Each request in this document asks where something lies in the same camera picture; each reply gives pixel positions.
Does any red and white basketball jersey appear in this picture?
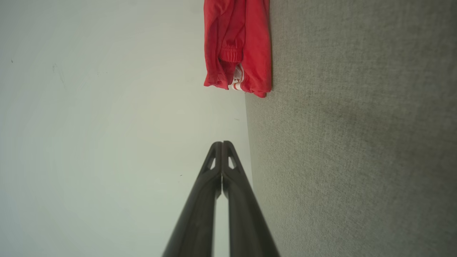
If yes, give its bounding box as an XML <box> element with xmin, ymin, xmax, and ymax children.
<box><xmin>230</xmin><ymin>0</ymin><xmax>272</xmax><ymax>98</ymax></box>

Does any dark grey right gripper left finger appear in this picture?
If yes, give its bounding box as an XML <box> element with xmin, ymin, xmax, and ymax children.
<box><xmin>162</xmin><ymin>142</ymin><xmax>223</xmax><ymax>257</ymax></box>

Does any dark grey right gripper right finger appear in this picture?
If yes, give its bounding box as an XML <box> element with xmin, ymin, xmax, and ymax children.
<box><xmin>222</xmin><ymin>141</ymin><xmax>281</xmax><ymax>257</ymax></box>

